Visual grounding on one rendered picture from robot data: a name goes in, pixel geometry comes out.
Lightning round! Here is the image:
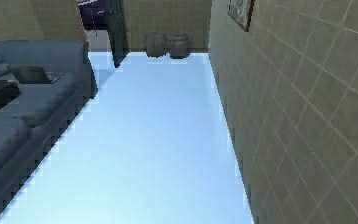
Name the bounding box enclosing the dark green room door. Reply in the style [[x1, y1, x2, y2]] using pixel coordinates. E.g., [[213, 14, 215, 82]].
[[105, 0, 131, 69]]

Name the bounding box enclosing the grey blue sofa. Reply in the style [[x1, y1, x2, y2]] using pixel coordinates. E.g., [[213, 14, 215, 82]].
[[0, 37, 99, 218]]

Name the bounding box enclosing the black flat box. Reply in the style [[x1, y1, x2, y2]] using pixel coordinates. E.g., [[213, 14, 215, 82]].
[[0, 79, 21, 113]]

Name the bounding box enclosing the brown framed wall picture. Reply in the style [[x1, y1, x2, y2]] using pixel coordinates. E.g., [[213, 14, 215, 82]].
[[227, 0, 256, 33]]

